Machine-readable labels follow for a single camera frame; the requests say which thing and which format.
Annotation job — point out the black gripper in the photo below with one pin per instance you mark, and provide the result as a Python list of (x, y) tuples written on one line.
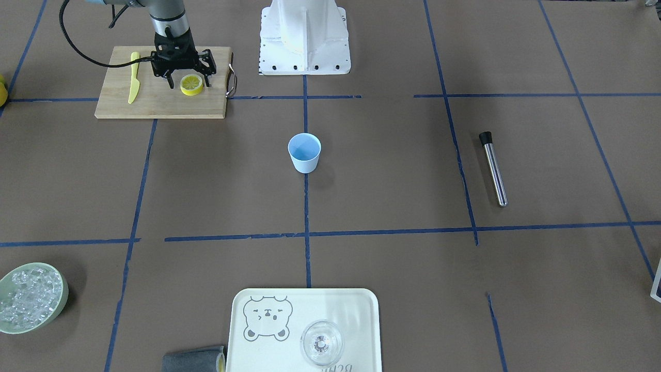
[(208, 71)]

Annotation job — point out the yellow lemon slice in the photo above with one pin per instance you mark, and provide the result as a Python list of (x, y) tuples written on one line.
[(191, 85)]

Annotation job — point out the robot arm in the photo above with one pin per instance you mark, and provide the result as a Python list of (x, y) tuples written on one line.
[(167, 17)]

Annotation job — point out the light blue plastic cup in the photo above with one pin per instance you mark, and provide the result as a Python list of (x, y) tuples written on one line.
[(304, 150)]

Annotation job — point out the wooden cutting board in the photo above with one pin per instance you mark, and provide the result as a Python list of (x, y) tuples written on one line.
[(156, 100)]

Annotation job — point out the yellow plastic knife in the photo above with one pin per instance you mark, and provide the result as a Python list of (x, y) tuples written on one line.
[(134, 84)]

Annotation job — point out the cream bear tray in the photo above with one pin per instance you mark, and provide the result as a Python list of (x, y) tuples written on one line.
[(267, 324)]

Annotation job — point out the green bowl of ice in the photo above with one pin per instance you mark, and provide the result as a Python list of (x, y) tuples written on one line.
[(32, 296)]

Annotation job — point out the clear wine glass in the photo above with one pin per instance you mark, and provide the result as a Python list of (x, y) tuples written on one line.
[(322, 344)]

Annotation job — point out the metal stirring stick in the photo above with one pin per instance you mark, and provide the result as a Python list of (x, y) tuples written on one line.
[(486, 139)]

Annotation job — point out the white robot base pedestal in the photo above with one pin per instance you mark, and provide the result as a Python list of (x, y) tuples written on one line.
[(304, 38)]

